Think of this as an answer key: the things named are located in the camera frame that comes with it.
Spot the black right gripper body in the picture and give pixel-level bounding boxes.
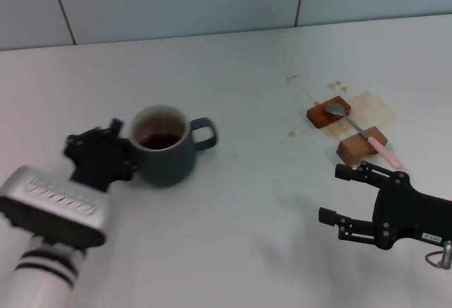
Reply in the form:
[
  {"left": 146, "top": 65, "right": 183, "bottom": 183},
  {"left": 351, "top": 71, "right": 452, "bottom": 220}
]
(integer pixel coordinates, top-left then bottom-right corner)
[{"left": 371, "top": 172, "right": 452, "bottom": 251}]

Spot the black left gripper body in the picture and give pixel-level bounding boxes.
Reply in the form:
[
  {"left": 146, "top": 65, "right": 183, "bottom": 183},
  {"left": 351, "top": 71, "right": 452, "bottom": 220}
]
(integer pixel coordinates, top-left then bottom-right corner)
[{"left": 63, "top": 126, "right": 134, "bottom": 193}]

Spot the grey ceramic cup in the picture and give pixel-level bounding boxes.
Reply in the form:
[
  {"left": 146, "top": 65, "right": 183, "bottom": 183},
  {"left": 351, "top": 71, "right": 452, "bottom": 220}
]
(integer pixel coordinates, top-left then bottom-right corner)
[{"left": 128, "top": 104, "right": 219, "bottom": 189}]

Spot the pink handled metal spoon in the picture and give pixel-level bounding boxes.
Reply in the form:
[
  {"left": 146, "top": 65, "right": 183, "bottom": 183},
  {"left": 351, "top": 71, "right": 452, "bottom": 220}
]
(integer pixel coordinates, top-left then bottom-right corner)
[{"left": 323, "top": 102, "right": 403, "bottom": 169}]

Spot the light notched wooden block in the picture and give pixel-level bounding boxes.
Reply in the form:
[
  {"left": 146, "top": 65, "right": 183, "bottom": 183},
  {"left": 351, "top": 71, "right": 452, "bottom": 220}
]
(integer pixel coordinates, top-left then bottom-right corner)
[{"left": 335, "top": 126, "right": 388, "bottom": 167}]

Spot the dark brown coffee liquid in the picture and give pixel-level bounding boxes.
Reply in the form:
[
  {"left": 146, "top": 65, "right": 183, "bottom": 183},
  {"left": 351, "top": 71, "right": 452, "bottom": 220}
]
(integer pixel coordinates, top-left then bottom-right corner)
[{"left": 137, "top": 133, "right": 180, "bottom": 150}]

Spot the dark reddish wooden block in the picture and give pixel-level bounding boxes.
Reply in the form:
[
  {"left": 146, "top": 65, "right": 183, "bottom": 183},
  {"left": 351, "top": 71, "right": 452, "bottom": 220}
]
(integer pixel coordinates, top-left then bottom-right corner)
[{"left": 306, "top": 95, "right": 352, "bottom": 130}]

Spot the thin grey cable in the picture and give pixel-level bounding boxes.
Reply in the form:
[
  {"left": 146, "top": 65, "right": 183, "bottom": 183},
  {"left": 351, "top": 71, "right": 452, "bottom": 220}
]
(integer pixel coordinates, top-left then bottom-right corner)
[{"left": 424, "top": 249, "right": 445, "bottom": 270}]

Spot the silver cable connector plug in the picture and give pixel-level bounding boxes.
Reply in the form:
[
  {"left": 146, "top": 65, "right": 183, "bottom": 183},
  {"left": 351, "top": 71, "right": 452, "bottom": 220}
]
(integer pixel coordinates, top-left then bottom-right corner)
[{"left": 440, "top": 240, "right": 452, "bottom": 271}]

